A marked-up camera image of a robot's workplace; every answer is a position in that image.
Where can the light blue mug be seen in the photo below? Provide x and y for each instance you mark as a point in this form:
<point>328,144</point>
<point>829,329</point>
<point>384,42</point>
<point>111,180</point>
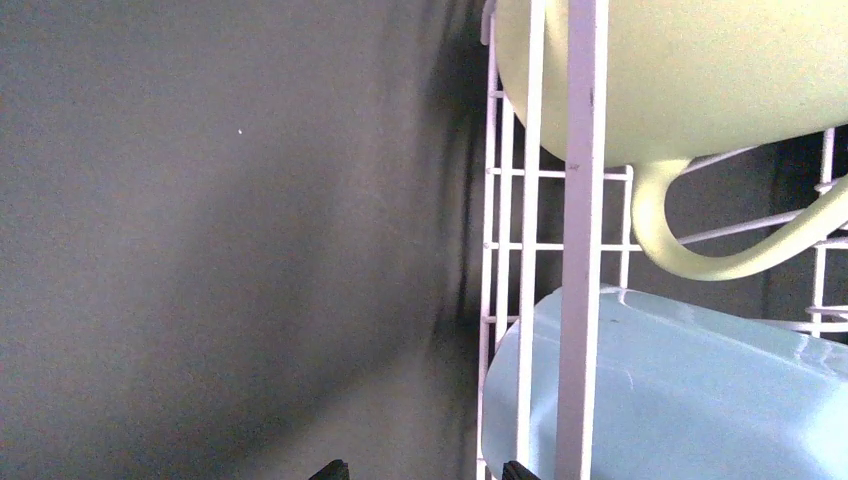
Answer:
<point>685,392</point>

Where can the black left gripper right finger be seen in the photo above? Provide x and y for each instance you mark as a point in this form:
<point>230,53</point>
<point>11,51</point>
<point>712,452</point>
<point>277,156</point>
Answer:
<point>514,470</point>

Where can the white wire dish rack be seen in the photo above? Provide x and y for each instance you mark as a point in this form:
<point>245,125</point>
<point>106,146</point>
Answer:
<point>552,60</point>

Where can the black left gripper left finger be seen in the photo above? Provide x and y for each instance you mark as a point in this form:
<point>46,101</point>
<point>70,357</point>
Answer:
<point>337,469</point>

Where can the cream mug green handle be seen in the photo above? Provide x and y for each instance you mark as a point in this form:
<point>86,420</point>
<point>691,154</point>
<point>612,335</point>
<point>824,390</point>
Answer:
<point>687,79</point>

